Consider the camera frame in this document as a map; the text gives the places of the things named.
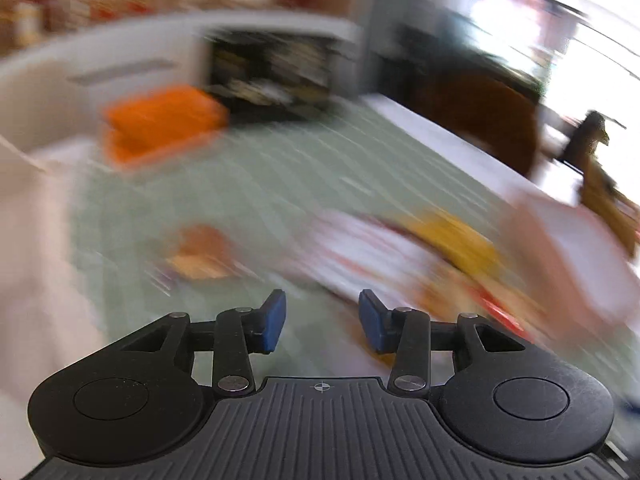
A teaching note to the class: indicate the orange box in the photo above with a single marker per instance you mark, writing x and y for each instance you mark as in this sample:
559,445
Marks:
153,126

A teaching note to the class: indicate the brown round chair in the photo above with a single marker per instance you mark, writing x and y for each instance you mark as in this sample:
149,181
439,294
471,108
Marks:
483,110

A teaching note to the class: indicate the black gift box with tree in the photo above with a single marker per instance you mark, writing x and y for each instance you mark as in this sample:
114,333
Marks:
271,76

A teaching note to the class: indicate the red spicy snack packet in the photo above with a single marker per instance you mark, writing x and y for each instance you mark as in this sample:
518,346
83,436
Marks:
450,292

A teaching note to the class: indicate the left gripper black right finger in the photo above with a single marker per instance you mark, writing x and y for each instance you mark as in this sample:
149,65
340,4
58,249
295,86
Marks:
494,390

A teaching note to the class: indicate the mustard lounge chair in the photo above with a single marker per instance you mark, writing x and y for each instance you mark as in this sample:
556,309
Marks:
599,192

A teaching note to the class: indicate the orange small snack packet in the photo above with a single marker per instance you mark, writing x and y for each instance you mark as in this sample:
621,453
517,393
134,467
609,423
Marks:
198,252

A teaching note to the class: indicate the pink cardboard box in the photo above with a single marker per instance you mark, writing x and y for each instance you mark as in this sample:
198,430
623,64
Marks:
572,266

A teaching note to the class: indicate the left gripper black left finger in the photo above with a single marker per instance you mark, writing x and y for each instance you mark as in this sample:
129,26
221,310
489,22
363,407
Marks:
145,394

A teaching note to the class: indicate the yellow snack packet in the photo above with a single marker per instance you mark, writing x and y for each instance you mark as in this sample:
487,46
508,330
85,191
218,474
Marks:
465,248

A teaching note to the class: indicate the green checkered tablecloth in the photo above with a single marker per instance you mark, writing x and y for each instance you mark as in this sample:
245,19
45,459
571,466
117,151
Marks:
259,185

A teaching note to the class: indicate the white cabinet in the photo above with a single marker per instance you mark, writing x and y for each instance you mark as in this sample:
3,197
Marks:
58,89

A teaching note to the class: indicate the white red snack packet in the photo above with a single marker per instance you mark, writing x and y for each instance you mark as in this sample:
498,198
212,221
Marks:
346,253

